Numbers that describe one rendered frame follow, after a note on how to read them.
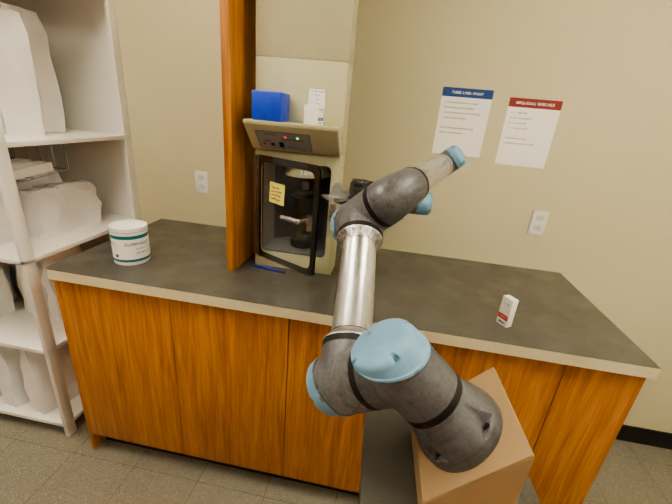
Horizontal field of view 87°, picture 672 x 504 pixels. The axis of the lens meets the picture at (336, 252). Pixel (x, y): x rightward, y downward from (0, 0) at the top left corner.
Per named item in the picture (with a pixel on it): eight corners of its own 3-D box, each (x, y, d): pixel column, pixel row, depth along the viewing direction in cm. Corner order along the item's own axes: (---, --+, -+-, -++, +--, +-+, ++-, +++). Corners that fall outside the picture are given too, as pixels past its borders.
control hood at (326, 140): (254, 147, 130) (254, 118, 126) (341, 156, 126) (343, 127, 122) (242, 149, 119) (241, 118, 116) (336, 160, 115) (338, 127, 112)
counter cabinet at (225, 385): (175, 359, 227) (162, 225, 194) (508, 421, 202) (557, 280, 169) (92, 449, 165) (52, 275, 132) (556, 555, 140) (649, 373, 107)
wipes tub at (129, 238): (129, 251, 148) (124, 217, 143) (158, 255, 146) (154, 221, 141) (105, 263, 136) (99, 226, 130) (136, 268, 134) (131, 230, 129)
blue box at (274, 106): (262, 119, 125) (262, 91, 122) (289, 121, 124) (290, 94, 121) (251, 119, 116) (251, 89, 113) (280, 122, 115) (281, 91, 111)
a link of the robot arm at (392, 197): (394, 163, 76) (454, 136, 114) (359, 190, 83) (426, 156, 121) (423, 208, 77) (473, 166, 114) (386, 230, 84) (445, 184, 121)
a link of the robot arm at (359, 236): (349, 400, 55) (367, 174, 89) (294, 411, 65) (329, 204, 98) (400, 418, 61) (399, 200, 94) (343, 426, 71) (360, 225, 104)
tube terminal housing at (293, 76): (274, 244, 170) (278, 65, 142) (340, 253, 166) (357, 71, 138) (254, 264, 147) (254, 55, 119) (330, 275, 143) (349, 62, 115)
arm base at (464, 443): (519, 441, 52) (480, 398, 51) (436, 490, 56) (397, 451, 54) (482, 377, 67) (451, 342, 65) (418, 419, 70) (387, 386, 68)
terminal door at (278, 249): (257, 253, 144) (257, 153, 130) (314, 277, 128) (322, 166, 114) (255, 254, 144) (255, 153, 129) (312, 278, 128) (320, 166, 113)
